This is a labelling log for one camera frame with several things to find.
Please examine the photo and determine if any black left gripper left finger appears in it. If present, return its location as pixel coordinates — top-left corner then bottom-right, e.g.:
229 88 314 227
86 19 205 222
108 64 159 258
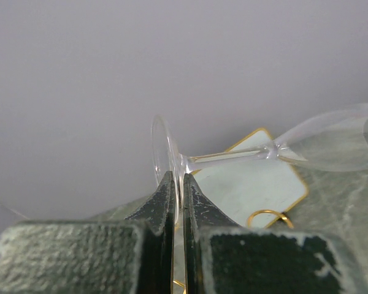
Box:
0 172 175 293

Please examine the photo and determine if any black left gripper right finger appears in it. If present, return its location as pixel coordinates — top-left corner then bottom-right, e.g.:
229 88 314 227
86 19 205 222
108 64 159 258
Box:
183 175 368 293

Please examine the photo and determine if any clear smooth wine glass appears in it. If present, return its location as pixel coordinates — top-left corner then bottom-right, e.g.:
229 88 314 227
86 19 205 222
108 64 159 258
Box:
151 102 368 226

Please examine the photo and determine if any gold framed whiteboard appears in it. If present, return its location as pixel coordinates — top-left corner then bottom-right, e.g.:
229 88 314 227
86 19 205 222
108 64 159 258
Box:
193 128 309 228

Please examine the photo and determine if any gold wire glass rack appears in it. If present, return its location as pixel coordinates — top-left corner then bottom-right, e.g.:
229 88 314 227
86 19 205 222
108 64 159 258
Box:
171 209 294 290

